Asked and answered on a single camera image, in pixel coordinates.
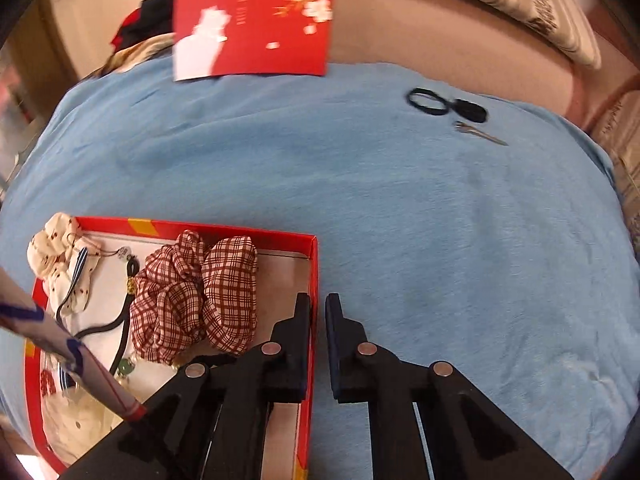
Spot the black cord hair tie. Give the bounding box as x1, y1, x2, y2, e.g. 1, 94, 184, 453
56, 246, 142, 377

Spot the red plaid scrunchie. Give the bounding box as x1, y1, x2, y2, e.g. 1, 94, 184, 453
130, 229, 208, 366
201, 234, 259, 357

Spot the cream cherry print scrunchie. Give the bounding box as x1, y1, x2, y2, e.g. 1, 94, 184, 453
27, 212, 97, 317

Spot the white blue-printed rod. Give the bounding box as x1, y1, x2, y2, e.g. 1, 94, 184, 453
0, 266, 149, 421

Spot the silver hair clip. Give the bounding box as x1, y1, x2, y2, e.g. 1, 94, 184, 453
453, 119, 509, 147

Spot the light blue blanket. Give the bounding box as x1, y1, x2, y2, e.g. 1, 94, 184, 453
0, 57, 640, 480

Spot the red flowered box lid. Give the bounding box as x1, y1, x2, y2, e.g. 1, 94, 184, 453
172, 0, 339, 82

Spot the pink sofa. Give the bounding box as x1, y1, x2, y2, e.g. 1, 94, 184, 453
327, 0, 640, 128

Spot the thin black hair tie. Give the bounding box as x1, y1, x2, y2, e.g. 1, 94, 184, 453
407, 87, 450, 117

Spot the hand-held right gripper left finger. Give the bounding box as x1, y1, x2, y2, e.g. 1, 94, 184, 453
60, 292, 312, 480

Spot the wooden cabinet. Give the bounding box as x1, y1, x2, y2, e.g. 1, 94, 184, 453
0, 0, 83, 183

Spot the square striped floral pillow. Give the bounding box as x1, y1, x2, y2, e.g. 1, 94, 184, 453
589, 94, 640, 256

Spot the blue striped ribbon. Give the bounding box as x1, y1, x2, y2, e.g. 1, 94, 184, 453
57, 247, 91, 317

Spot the pile of dark clothes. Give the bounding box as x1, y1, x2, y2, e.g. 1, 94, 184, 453
101, 0, 177, 75

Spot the long striped floral pillow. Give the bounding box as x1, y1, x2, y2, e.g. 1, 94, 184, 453
435, 0, 602, 70

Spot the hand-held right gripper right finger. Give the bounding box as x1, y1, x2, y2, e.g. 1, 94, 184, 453
325, 293, 576, 480

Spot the red cardboard box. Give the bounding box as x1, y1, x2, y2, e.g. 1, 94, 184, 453
24, 215, 320, 480

